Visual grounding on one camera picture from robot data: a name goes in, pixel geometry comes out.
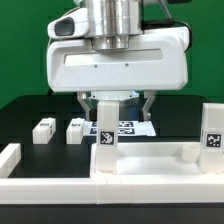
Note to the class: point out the white left barrier wall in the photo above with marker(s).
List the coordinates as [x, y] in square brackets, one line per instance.
[9, 158]

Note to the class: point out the white barrier wall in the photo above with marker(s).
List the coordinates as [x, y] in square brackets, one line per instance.
[199, 189]
[9, 158]

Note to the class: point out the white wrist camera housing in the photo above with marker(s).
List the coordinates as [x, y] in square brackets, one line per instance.
[72, 25]

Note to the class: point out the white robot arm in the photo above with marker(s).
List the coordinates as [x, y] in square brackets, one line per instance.
[105, 50]

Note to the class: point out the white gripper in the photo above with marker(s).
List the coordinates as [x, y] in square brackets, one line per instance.
[155, 60]

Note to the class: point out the white desk top tray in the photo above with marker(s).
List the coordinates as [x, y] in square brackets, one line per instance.
[153, 163]

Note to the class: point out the white front barrier wall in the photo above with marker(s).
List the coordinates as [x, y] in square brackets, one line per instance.
[199, 189]

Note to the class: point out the fiducial marker sheet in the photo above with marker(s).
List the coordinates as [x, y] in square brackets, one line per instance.
[126, 128]

